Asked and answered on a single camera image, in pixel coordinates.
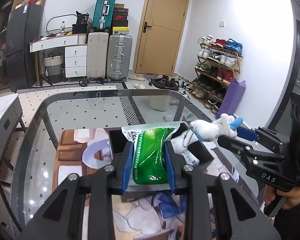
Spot green medicine packet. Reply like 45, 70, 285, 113
121, 121, 180, 187

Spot white plush toy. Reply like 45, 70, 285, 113
190, 113, 243, 141

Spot person right hand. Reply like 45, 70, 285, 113
263, 184, 300, 210

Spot red white pouch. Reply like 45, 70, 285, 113
170, 130, 201, 166

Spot black storage box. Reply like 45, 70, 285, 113
107, 121, 215, 170

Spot anime print table mat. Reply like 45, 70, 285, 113
52, 127, 263, 240

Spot purple bag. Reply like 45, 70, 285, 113
215, 79, 246, 119

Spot wooden shoe rack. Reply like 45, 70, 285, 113
191, 35, 243, 115

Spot silver suitcase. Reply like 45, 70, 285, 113
106, 34, 133, 82

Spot woven laundry basket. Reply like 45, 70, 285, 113
43, 53, 64, 83

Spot grey side cabinet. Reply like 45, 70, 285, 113
0, 93, 23, 163

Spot beige suitcase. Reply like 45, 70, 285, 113
87, 32, 109, 79

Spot white drawer desk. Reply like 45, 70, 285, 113
30, 34, 87, 79

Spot wooden door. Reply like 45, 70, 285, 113
134, 0, 190, 75

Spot stacked shoe boxes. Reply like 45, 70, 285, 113
111, 3, 129, 35

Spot black bag on desk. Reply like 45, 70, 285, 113
72, 11, 89, 34

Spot teal suitcase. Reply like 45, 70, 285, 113
92, 0, 116, 30

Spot plastic water bottle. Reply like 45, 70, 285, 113
60, 21, 65, 36

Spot black refrigerator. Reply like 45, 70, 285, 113
6, 3, 43, 92

